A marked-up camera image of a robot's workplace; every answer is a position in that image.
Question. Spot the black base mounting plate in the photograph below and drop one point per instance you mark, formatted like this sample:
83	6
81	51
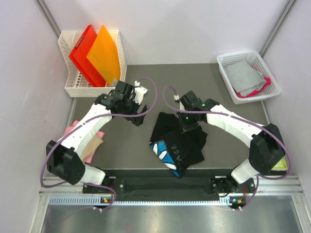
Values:
198	184

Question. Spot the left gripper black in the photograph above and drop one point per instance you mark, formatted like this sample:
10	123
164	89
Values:
137	120

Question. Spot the pink folded t-shirt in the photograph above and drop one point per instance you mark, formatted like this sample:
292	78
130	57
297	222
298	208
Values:
93	145

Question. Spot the aluminium frame rail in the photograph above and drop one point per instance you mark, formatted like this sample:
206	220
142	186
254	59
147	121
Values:
81	194

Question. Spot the white camera on left wrist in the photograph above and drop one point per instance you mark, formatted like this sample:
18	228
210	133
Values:
140	92

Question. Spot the white file organiser tray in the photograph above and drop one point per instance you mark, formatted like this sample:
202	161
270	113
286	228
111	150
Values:
77	85

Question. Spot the black t-shirt with flower print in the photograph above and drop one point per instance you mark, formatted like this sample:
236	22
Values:
175	148

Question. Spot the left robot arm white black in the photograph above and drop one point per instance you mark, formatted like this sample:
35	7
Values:
65	157

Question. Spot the red plastic folder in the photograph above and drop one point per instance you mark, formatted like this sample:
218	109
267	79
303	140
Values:
79	54

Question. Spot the grey folded t-shirt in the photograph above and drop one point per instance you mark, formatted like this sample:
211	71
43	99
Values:
244	78

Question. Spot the magenta t-shirt in basket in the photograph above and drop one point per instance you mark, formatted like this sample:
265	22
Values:
255	92

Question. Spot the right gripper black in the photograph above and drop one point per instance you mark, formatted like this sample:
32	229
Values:
185	127

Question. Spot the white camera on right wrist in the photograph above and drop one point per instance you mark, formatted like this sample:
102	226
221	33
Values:
181	108

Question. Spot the white perforated basket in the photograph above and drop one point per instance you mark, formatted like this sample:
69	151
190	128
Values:
254	60

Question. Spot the green children's book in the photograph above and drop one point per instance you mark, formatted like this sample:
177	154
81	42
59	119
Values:
280	165

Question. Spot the beige folded t-shirt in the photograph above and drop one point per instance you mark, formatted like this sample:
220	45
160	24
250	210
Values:
90	149

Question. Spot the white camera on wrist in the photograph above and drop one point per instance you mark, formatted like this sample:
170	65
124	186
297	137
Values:
181	108
140	92

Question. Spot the orange plastic folder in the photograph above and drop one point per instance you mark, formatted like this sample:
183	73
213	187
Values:
103	55

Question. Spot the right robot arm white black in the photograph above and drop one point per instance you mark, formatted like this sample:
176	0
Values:
264	142

